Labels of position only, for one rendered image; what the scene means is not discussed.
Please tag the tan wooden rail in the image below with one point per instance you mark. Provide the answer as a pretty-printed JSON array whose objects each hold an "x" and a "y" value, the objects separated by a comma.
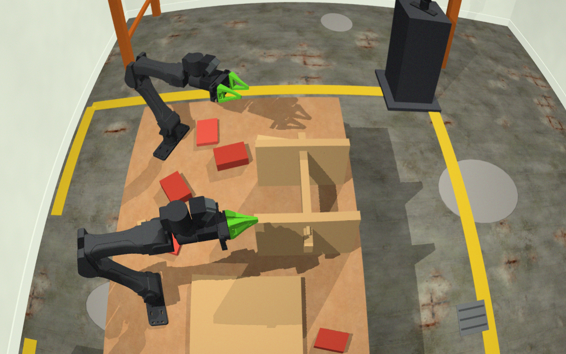
[{"x": 305, "y": 193}]

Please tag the tan flat square board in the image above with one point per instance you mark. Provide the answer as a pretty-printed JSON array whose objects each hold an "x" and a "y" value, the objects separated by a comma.
[{"x": 246, "y": 315}]

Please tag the tan wooden board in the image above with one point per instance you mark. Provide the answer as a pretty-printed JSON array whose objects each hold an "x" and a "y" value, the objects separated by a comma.
[
  {"x": 281, "y": 234},
  {"x": 277, "y": 161}
]

